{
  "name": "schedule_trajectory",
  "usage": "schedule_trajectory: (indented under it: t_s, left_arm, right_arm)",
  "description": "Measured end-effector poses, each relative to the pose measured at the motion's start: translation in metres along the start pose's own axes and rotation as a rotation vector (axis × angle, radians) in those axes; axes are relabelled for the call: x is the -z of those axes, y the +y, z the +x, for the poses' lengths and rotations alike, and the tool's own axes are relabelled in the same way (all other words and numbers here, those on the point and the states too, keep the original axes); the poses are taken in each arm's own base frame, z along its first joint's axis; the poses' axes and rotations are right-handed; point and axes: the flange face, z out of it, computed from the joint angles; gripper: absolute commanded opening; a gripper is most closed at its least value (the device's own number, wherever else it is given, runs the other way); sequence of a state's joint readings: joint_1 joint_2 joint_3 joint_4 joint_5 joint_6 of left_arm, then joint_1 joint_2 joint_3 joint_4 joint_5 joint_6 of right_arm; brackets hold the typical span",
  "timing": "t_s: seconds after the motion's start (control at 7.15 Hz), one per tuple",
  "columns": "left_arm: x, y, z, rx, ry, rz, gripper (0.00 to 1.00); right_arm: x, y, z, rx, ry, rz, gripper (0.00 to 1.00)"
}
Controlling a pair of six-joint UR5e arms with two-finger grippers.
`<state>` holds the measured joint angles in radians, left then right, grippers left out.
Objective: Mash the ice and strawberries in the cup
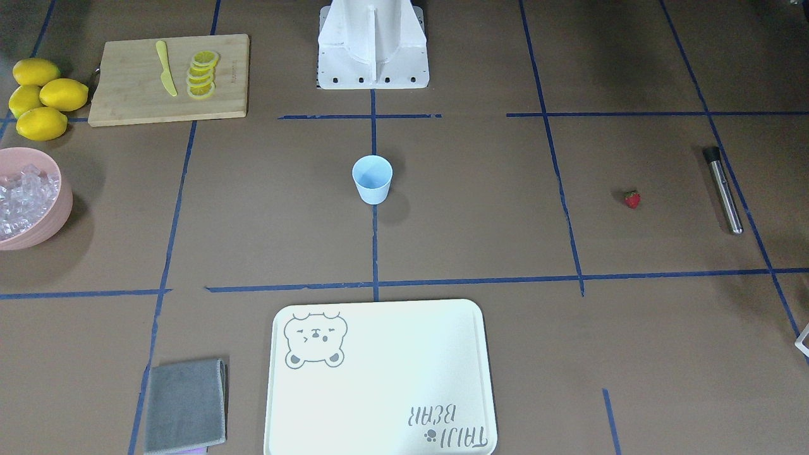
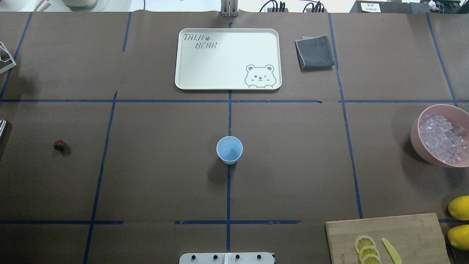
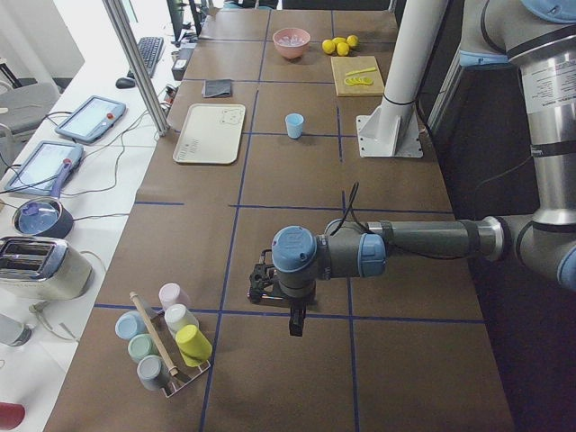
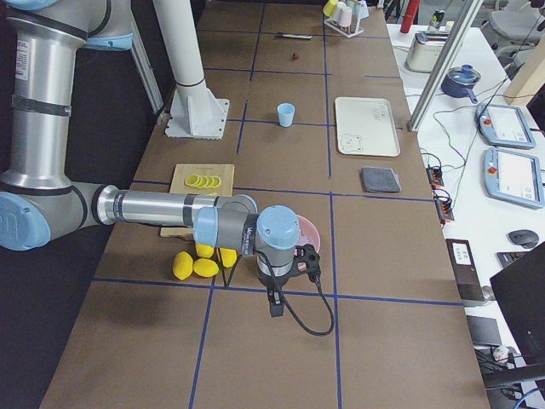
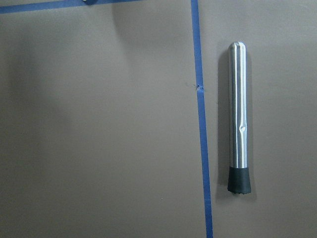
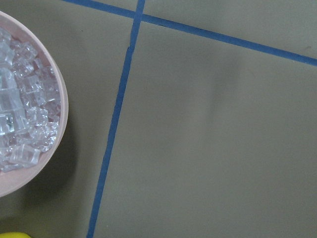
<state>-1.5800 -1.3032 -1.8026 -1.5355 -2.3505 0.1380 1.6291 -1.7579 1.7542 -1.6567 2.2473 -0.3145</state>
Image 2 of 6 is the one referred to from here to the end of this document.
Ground clear ice cubes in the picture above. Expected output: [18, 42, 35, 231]
[418, 112, 468, 165]

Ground pink bowl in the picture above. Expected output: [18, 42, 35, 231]
[410, 104, 469, 168]

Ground lemon slice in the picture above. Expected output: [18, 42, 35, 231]
[358, 246, 381, 262]
[354, 235, 376, 254]
[361, 254, 382, 264]

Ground steel muddler with black tip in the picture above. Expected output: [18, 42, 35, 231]
[0, 119, 8, 142]

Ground black box with label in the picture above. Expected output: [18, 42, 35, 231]
[350, 0, 411, 14]

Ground yellow plastic knife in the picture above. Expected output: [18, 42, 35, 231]
[381, 238, 403, 264]

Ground wooden cutting board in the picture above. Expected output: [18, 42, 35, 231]
[325, 213, 450, 264]

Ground black cable connectors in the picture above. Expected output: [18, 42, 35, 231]
[259, 0, 287, 13]
[302, 0, 326, 13]

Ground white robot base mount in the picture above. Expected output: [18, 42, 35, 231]
[179, 252, 276, 264]

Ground cream bear serving tray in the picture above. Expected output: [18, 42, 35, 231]
[174, 28, 282, 91]

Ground yellow lemon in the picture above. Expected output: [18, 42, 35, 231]
[447, 224, 469, 251]
[448, 195, 469, 221]

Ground grey metal post bracket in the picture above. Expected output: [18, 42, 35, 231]
[221, 0, 239, 17]

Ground grey folded cloth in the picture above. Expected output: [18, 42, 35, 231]
[295, 34, 335, 70]

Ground light blue plastic cup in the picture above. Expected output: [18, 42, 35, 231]
[216, 136, 244, 165]

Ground red strawberry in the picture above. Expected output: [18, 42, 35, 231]
[53, 140, 66, 152]

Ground white wire cup rack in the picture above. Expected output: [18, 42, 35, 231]
[0, 42, 16, 74]

